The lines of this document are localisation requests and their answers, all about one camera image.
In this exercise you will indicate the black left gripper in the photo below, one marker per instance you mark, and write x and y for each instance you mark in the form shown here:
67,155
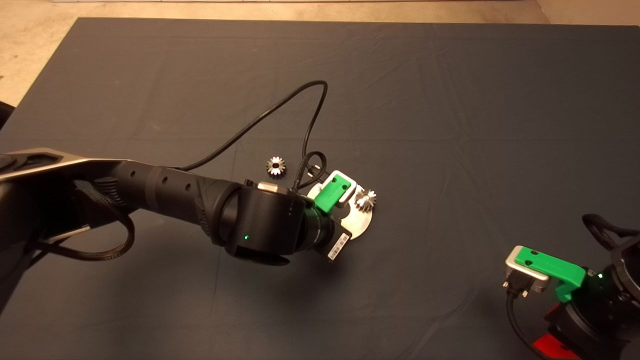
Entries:
330,237

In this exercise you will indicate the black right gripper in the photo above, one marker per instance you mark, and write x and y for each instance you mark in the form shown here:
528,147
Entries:
595,325

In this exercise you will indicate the small steel planetary gear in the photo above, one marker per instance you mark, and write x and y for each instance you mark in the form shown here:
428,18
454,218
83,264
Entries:
276,166
367,201

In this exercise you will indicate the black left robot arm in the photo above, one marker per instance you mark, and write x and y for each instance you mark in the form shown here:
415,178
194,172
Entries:
175,195

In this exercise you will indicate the round metal carrier plate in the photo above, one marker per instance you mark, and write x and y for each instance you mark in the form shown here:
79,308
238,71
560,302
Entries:
362,222

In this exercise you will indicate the dark grey table cloth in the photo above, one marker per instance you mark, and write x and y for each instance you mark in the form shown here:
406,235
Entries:
450,90

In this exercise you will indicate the green left camera mount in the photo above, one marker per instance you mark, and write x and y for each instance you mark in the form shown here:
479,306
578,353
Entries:
330,195

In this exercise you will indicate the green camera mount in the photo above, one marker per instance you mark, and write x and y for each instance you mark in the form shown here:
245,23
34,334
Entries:
330,195
550,265

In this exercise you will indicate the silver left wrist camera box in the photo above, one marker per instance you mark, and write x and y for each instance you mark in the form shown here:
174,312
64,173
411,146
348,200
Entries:
351,192

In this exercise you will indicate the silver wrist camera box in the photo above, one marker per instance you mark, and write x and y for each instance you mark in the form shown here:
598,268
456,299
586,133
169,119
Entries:
522,272
351,192

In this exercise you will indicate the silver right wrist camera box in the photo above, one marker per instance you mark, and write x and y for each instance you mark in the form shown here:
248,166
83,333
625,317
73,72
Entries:
522,272

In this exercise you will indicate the green right camera mount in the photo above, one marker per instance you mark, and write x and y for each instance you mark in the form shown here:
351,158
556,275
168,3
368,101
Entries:
550,265

